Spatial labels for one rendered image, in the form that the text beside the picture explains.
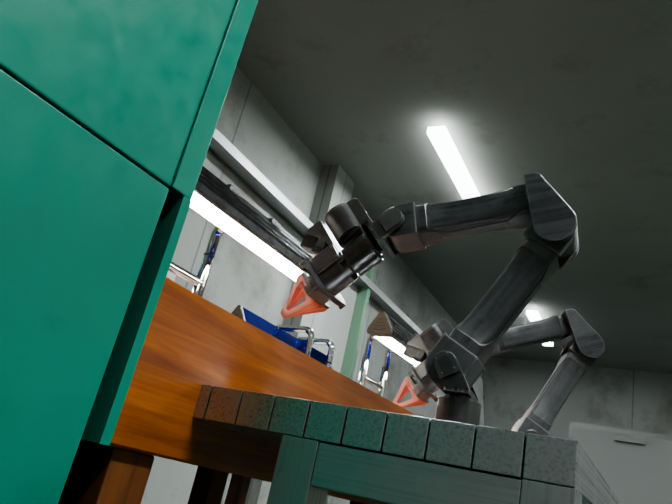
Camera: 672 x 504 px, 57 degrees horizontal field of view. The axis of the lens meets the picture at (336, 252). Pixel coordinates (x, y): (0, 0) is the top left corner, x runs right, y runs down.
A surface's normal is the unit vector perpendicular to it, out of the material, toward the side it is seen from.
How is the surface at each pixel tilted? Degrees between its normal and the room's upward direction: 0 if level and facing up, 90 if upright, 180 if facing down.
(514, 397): 90
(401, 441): 90
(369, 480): 90
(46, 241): 90
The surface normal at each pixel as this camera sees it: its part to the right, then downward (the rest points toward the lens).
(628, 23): -0.21, 0.91
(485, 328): -0.24, -0.49
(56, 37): 0.85, -0.01
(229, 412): -0.44, -0.42
